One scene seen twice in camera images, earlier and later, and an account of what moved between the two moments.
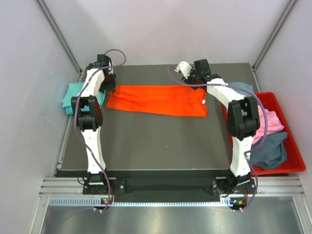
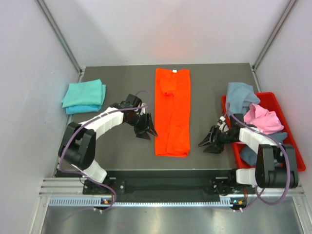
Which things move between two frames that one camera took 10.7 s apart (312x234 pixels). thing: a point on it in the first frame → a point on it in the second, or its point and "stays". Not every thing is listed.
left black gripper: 111,86 → 150,128
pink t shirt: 274,125 stays
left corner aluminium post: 49,18 stays
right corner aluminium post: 254,68 stays
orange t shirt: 177,100 → 172,112
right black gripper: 187,81 → 216,147
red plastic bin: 295,162 stays
